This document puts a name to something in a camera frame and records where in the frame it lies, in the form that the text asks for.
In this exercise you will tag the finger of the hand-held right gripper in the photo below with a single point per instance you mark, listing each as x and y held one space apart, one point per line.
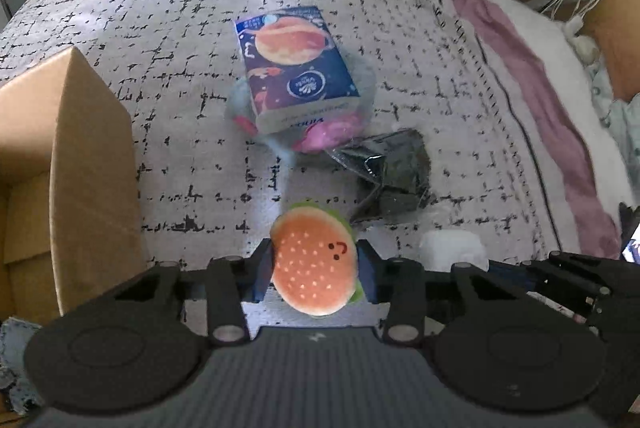
565 283

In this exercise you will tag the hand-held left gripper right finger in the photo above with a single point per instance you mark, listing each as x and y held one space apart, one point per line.
365 274

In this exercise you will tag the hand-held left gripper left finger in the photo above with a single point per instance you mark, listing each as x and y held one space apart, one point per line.
263 274

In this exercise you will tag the hamburger plush toy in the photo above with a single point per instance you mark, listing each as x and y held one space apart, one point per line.
315 268

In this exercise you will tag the white soft object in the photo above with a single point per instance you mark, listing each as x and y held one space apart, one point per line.
452 250

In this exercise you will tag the black plastic-wrapped package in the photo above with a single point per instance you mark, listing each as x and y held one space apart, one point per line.
395 167

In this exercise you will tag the pink clear plastic package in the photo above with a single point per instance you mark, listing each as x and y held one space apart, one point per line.
325 135

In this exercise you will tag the cardboard box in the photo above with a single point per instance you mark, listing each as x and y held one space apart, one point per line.
75 167

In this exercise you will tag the blue tissue pack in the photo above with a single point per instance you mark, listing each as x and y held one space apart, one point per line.
295 57

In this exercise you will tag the pink bed sheet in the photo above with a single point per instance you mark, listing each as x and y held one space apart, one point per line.
525 77

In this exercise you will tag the white fluffy blanket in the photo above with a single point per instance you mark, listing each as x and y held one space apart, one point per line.
565 72

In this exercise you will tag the grey patterned blanket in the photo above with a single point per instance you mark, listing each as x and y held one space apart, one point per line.
175 32

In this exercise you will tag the blue patterned cloth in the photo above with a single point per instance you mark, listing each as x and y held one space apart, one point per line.
15 358

